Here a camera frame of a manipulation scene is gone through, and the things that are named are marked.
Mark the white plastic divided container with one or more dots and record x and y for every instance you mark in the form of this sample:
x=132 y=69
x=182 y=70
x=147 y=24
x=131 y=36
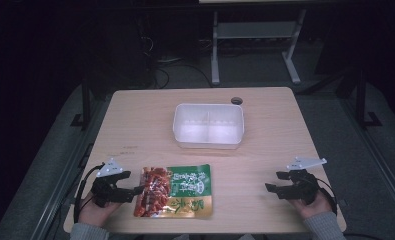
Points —
x=208 y=124

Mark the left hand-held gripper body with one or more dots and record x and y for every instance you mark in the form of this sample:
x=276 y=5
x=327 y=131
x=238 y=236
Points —
x=102 y=190

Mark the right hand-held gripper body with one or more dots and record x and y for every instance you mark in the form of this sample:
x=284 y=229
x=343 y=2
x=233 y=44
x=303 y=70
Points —
x=301 y=186

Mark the person's left hand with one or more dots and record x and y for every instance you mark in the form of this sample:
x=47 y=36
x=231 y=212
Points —
x=96 y=213

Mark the black metal stand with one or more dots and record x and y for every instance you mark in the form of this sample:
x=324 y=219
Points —
x=82 y=106
x=363 y=100

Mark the white metal table frame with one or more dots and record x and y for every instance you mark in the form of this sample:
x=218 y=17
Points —
x=255 y=43

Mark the person's right hand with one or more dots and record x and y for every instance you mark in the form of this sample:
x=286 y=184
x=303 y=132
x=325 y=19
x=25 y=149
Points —
x=313 y=206

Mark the green and red snack packet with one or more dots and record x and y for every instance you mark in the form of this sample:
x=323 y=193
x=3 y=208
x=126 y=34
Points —
x=174 y=191

